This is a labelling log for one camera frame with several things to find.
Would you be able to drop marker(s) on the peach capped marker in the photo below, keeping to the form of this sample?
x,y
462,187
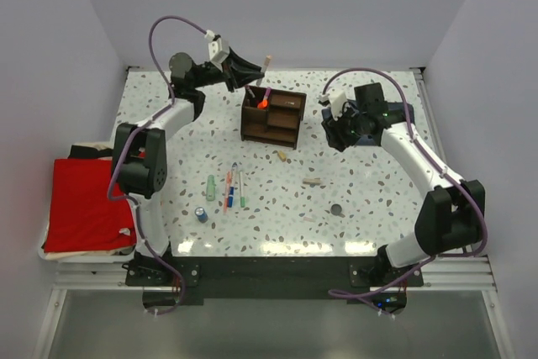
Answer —
x,y
264,68

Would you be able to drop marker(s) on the light green stapler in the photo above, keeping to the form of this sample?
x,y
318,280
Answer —
x,y
210,188

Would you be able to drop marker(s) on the wooden clothespin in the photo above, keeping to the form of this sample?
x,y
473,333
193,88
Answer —
x,y
312,181

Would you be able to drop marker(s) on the red gel pen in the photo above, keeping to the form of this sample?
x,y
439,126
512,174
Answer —
x,y
251,94

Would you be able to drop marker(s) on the pink capped marker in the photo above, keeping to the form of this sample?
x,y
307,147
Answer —
x,y
267,93

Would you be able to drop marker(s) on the red cloth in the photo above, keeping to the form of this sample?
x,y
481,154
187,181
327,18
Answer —
x,y
82,218

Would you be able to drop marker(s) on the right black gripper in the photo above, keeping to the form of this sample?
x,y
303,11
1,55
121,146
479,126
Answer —
x,y
334,130

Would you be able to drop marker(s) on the dark blue folded towel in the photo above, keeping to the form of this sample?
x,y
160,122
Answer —
x,y
380,117

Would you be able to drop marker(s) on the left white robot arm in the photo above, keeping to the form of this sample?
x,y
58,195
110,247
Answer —
x,y
139,164

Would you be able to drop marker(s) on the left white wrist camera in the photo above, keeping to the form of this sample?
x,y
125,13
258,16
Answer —
x,y
218,48

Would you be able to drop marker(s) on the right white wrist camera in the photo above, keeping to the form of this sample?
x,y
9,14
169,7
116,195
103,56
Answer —
x,y
335,100

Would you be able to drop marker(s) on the small wooden block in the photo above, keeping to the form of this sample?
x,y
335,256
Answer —
x,y
282,156

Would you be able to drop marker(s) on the blue battery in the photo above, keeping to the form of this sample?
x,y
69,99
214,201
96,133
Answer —
x,y
201,214

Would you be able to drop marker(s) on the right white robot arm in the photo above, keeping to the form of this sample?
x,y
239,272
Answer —
x,y
452,212

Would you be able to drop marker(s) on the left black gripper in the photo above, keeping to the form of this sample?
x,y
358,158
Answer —
x,y
236,72

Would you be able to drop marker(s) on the grey round cap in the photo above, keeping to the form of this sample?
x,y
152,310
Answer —
x,y
336,209

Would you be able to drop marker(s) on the white tray with cloths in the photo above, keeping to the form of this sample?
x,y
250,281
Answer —
x,y
88,151

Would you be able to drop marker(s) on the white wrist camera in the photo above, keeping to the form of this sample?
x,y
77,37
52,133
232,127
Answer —
x,y
335,100
218,48

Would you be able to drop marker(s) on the orange black highlighter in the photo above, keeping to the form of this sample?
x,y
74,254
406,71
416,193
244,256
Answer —
x,y
263,104

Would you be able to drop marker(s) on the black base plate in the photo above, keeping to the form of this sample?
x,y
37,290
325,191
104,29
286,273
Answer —
x,y
191,280

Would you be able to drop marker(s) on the brown wooden desk organizer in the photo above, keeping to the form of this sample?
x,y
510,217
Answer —
x,y
278,124

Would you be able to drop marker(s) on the green capped marker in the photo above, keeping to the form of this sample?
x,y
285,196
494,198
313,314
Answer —
x,y
242,189

